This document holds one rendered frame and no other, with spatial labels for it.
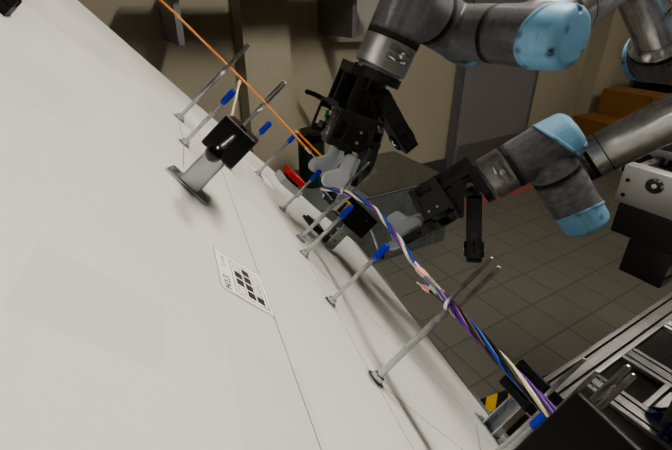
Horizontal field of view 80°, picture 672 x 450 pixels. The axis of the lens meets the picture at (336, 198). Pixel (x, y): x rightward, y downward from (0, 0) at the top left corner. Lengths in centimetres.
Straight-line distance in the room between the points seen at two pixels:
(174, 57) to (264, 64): 52
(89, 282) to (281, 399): 11
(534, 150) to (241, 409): 58
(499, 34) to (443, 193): 26
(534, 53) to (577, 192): 26
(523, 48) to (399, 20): 15
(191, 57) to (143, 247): 248
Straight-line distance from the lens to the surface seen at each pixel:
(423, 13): 58
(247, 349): 24
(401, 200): 243
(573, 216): 73
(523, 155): 68
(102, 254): 21
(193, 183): 37
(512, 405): 65
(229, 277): 29
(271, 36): 265
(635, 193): 112
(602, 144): 84
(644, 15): 108
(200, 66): 271
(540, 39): 54
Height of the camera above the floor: 143
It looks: 25 degrees down
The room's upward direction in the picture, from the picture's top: straight up
